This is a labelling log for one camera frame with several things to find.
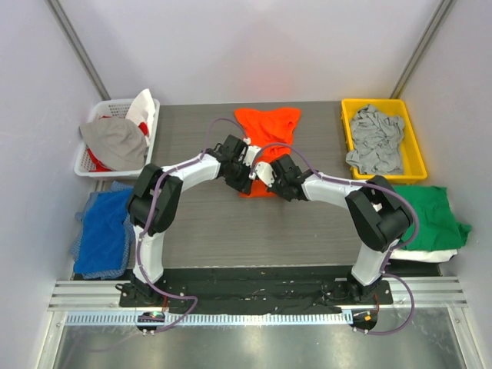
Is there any orange t shirt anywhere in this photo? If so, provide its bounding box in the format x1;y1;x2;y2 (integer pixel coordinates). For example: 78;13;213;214
234;107;301;198

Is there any white folded t shirt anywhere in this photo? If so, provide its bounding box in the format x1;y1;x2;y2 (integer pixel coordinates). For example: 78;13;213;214
389;248;458;264

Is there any beige grey shirt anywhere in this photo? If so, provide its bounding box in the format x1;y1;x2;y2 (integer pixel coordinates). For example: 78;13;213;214
79;117;147;171

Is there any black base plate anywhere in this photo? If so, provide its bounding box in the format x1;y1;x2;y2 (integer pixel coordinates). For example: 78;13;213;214
116;266;394;315

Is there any right corner metal post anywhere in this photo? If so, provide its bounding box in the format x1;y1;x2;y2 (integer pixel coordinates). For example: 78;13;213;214
390;0;457;99

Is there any aluminium rail frame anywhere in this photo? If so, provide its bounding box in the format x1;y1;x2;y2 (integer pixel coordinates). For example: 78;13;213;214
37;268;483;368

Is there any slotted cable duct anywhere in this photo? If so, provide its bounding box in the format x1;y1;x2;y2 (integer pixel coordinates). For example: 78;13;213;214
65;310;353;327

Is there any red cloth in basket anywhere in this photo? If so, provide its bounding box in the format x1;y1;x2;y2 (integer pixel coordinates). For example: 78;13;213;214
86;148;111;172

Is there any green folded t shirt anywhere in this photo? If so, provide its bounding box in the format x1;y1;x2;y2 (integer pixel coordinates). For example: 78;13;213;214
394;185;472;252

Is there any white cloth in basket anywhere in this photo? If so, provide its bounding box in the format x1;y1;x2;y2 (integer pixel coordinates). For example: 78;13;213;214
125;88;157;136

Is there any corner metal post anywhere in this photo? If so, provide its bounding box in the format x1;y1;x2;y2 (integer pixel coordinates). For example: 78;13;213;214
45;0;111;101
390;0;457;99

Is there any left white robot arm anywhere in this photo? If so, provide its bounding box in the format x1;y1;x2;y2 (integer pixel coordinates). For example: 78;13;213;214
126;135;260;307

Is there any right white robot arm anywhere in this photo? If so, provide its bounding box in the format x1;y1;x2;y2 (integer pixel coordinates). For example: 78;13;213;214
254;155;416;304

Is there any blue white checkered cloth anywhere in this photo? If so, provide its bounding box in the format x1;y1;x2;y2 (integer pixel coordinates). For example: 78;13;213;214
68;180;138;281

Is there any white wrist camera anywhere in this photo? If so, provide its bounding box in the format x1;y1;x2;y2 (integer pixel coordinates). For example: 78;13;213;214
249;161;275;188
242;138;261;168

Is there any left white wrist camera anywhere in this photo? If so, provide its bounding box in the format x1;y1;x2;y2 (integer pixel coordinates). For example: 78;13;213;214
242;138;261;168

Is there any grey shirt in yellow bin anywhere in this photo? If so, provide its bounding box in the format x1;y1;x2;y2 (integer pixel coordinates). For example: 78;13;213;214
346;104;405;175

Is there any white plastic basket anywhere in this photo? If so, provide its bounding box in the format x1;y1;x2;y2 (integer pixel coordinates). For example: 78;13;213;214
74;98;161;180

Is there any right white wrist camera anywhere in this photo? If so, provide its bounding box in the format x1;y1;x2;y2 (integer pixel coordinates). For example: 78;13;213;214
249;161;275;188

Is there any left corner metal post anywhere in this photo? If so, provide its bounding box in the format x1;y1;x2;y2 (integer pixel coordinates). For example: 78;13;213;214
45;0;111;101

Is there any yellow plastic bin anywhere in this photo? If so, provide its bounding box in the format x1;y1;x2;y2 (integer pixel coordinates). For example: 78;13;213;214
341;98;427;185

